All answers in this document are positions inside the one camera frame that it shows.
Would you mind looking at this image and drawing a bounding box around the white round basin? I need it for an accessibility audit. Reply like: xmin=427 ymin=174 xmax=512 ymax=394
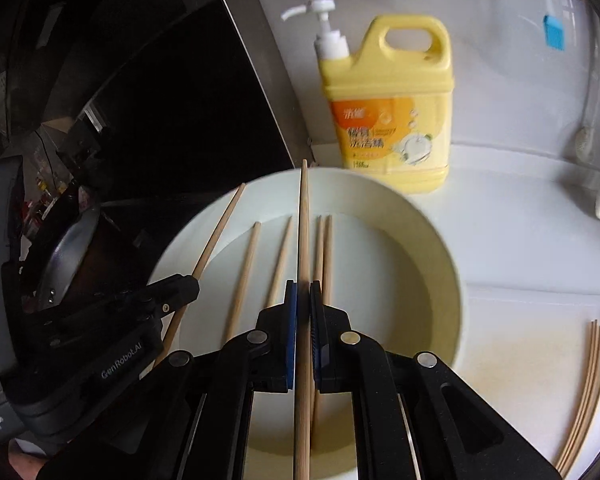
xmin=147 ymin=166 xmax=469 ymax=480

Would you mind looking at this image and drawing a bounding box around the person's left hand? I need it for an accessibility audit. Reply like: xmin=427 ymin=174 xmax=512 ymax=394
xmin=9 ymin=437 xmax=56 ymax=480

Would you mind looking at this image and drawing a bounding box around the bundle of wooden chopsticks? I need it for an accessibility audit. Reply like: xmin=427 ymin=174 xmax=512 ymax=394
xmin=555 ymin=311 xmax=600 ymax=477

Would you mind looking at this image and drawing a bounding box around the wooden chopstick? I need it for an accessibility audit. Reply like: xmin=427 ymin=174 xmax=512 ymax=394
xmin=152 ymin=183 xmax=246 ymax=367
xmin=224 ymin=222 xmax=261 ymax=347
xmin=322 ymin=215 xmax=334 ymax=307
xmin=265 ymin=216 xmax=294 ymax=311
xmin=293 ymin=159 xmax=312 ymax=480

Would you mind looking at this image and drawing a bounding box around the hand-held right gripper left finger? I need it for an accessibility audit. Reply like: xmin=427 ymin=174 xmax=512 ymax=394
xmin=40 ymin=280 xmax=301 ymax=480

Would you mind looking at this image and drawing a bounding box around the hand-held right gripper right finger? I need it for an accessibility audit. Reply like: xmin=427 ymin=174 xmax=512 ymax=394
xmin=307 ymin=281 xmax=563 ymax=480

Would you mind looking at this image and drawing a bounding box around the yellow dish soap pump bottle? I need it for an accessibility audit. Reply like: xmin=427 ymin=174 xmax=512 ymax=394
xmin=281 ymin=0 xmax=454 ymax=196

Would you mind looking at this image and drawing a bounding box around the blue silicone basting brush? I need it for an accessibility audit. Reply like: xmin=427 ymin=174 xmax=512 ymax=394
xmin=532 ymin=0 xmax=569 ymax=52

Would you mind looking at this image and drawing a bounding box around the dark wok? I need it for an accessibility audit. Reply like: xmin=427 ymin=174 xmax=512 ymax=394
xmin=2 ymin=204 xmax=148 ymax=322

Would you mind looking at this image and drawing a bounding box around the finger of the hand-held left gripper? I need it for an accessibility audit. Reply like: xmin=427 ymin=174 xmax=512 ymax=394
xmin=45 ymin=305 xmax=181 ymax=353
xmin=25 ymin=274 xmax=202 ymax=323

